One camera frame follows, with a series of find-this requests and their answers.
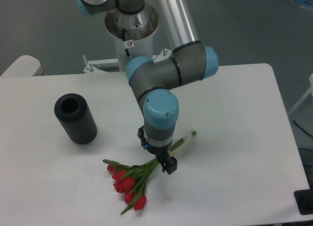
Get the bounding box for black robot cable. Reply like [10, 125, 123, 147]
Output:
[122, 28, 137, 63]

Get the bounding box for black cable on floor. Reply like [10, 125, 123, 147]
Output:
[292, 119, 313, 136]

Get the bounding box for white furniture piece right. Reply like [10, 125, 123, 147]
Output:
[287, 74, 313, 118]

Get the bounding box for black ribbed cylindrical vase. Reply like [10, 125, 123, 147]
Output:
[54, 93, 97, 144]

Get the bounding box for red tulip bouquet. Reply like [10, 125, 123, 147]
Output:
[102, 131, 198, 216]

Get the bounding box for white metal base frame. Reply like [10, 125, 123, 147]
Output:
[83, 48, 172, 74]

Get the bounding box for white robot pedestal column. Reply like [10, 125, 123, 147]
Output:
[105, 3, 159, 71]

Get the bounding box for black device at table edge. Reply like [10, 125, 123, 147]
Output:
[294, 189, 313, 215]

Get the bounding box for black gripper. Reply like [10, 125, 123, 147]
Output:
[137, 126, 177, 174]

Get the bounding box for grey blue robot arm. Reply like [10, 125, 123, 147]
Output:
[76, 0, 219, 174]

